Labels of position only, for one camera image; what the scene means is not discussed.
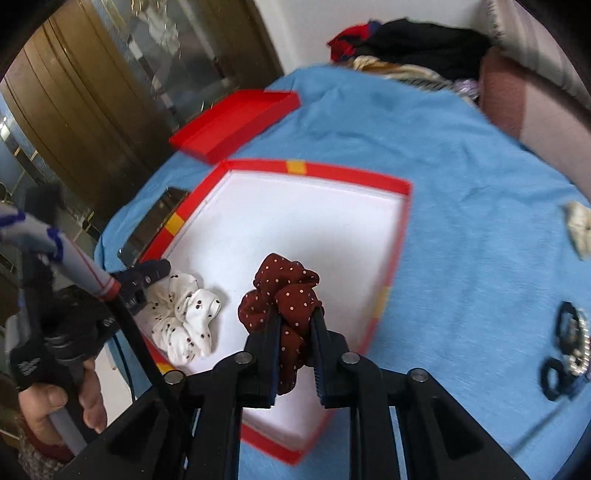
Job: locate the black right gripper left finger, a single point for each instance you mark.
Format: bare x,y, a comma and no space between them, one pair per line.
247,379

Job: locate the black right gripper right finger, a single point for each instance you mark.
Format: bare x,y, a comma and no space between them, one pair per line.
346,379

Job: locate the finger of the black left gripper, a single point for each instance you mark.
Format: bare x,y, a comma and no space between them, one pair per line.
142,275

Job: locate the white black-dotted scrunchie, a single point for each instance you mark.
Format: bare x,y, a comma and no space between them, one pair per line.
180,313

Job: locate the dark red polka-dot scrunchie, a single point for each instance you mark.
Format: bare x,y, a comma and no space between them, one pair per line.
286,288

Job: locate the left hand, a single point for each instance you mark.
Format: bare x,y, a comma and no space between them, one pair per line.
39,401

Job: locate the black smartphone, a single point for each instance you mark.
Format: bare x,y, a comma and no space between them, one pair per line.
150,225

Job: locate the red box white interior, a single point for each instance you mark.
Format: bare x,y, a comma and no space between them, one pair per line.
348,225

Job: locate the red box lid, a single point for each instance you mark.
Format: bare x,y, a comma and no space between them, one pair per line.
221,130

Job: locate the brown wooden door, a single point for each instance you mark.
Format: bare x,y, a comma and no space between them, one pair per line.
98,87

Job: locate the light blue blanket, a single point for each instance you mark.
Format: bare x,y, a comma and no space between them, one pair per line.
487,260

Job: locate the cream scrunchie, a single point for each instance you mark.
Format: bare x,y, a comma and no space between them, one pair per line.
578,225

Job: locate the pink bolster cushion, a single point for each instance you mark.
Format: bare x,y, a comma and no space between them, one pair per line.
542,117

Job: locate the black clothes pile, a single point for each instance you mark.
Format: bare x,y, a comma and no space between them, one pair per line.
454,53

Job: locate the striped beige pillow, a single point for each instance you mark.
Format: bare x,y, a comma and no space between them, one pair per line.
524,39

